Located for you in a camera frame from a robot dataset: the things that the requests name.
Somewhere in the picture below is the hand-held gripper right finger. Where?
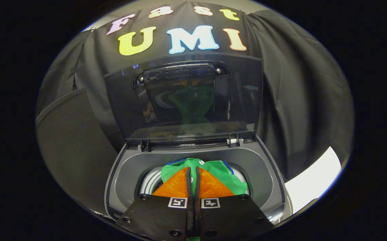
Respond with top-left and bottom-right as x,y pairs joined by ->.
195,166 -> 274,241

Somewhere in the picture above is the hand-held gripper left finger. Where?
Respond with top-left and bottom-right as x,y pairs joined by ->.
115,166 -> 194,241

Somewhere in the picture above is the green polo shirt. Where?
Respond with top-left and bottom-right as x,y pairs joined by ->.
161,158 -> 248,196

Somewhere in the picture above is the grey washing machine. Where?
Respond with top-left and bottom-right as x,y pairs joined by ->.
104,136 -> 294,225

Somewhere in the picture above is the dark cabinet with beige door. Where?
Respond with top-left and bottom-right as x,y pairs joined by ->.
35,88 -> 127,218

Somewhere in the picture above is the black backdrop cloth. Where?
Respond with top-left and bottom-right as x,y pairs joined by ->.
36,2 -> 354,181

